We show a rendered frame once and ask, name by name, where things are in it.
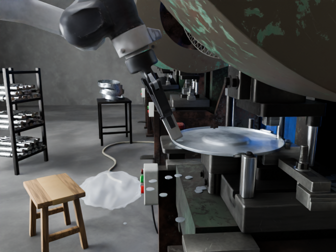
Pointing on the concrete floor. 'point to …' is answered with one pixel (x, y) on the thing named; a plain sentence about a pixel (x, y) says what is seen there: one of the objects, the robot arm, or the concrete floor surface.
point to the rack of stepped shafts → (21, 118)
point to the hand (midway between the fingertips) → (172, 126)
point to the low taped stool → (34, 189)
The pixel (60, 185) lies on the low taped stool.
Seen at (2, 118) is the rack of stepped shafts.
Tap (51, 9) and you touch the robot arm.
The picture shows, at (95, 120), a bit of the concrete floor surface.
